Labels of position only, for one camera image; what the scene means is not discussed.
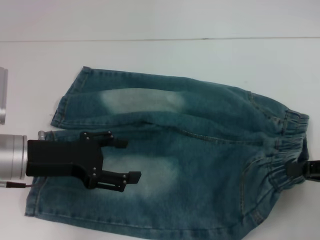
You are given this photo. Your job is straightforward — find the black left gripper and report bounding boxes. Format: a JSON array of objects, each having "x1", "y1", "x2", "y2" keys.
[{"x1": 25, "y1": 130, "x2": 142, "y2": 194}]

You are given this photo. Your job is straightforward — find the blue denim shorts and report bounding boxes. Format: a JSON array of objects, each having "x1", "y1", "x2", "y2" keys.
[{"x1": 24, "y1": 65, "x2": 311, "y2": 240}]

